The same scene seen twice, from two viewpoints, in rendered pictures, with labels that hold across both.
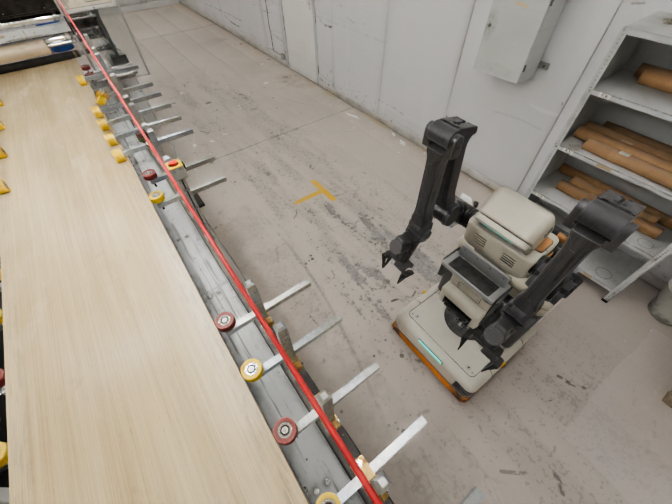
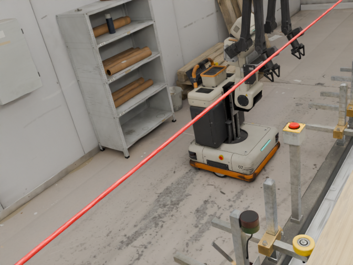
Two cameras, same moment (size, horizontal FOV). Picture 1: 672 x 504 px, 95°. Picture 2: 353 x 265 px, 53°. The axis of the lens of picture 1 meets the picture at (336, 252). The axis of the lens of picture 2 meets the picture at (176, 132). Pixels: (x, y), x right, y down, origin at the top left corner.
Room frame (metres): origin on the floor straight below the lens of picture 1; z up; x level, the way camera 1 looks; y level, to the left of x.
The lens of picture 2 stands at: (2.01, 1.88, 1.99)
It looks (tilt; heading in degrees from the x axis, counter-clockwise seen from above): 28 degrees down; 257
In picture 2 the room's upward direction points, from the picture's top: 12 degrees counter-clockwise
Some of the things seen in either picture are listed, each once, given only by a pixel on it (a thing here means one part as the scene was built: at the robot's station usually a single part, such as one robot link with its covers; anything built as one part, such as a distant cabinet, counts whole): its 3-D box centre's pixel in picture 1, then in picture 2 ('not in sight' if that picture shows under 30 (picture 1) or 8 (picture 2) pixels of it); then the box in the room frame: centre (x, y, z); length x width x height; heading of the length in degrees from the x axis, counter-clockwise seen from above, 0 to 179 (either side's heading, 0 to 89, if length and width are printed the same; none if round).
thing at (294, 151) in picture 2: (196, 210); (296, 183); (1.26, 0.75, 0.93); 0.05 x 0.05 x 0.45; 35
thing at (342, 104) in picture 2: (261, 312); (342, 120); (0.65, 0.33, 0.87); 0.04 x 0.04 x 0.48; 35
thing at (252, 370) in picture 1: (254, 373); not in sight; (0.40, 0.33, 0.85); 0.08 x 0.08 x 0.11
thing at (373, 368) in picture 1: (333, 400); (352, 97); (0.31, 0.03, 0.80); 0.43 x 0.03 x 0.04; 125
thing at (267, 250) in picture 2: not in sight; (270, 239); (1.49, 0.92, 0.84); 0.14 x 0.06 x 0.05; 35
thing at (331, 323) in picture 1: (298, 346); (342, 109); (0.51, 0.17, 0.83); 0.43 x 0.03 x 0.04; 125
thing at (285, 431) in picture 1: (287, 432); not in sight; (0.19, 0.19, 0.85); 0.08 x 0.08 x 0.11
